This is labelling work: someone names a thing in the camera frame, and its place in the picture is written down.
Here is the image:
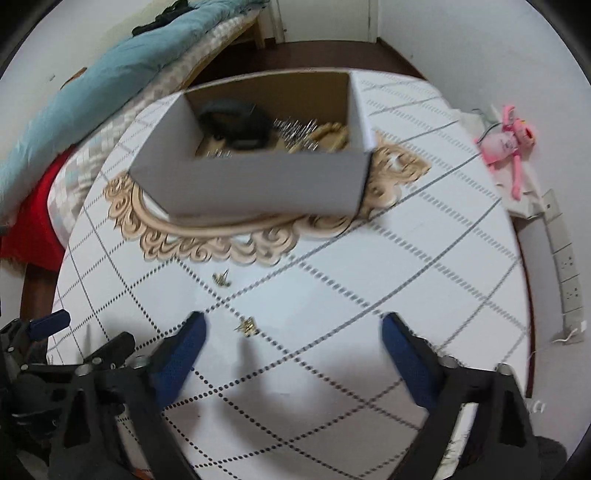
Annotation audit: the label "white wall power strip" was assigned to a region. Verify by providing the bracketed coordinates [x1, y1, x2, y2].
[542, 189, 587, 345]

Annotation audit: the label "white cardboard box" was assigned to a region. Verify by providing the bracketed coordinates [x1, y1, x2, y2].
[129, 69, 377, 218]

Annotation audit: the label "small gold earring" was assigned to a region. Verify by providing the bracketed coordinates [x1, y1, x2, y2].
[212, 269, 231, 288]
[235, 317, 259, 338]

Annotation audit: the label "patterned white tablecloth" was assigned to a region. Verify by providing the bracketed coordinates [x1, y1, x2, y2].
[48, 70, 529, 479]

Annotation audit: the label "pink panther plush toy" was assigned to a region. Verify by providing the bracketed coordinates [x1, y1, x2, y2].
[477, 105, 536, 201]

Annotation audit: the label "black clothes on bed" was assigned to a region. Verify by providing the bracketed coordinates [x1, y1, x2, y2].
[131, 0, 193, 36]

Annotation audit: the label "checkered bed sheet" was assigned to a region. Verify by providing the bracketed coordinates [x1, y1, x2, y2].
[47, 6, 259, 247]

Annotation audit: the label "red blanket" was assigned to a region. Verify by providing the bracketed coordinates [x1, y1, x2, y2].
[1, 146, 74, 273]

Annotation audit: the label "white door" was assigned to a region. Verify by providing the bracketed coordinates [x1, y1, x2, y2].
[270, 0, 379, 43]

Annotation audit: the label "teal blue quilt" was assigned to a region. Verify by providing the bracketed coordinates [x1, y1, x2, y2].
[1, 1, 266, 218]

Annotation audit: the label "black smart watch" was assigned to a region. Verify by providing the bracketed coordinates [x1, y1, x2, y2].
[197, 99, 273, 150]

